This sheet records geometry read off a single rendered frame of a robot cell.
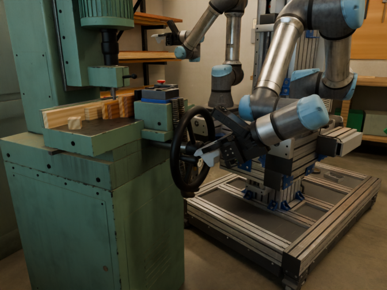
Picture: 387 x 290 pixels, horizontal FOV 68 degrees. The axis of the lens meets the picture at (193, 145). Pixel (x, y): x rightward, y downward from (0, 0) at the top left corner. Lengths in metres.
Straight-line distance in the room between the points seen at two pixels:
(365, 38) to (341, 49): 2.92
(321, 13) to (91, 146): 0.78
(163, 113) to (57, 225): 0.60
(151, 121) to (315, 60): 1.12
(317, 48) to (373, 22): 2.31
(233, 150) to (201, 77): 4.00
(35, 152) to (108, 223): 0.37
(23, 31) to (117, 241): 0.82
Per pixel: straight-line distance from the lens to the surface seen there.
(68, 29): 1.14
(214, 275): 1.66
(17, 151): 1.25
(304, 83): 1.36
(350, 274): 1.85
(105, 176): 0.91
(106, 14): 1.02
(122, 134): 0.91
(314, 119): 0.67
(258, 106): 0.80
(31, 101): 1.30
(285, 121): 0.68
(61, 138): 0.92
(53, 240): 1.29
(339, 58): 1.18
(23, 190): 1.31
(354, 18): 1.02
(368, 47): 4.06
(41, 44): 1.19
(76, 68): 1.13
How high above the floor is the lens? 1.12
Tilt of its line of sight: 18 degrees down
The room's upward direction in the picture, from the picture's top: straight up
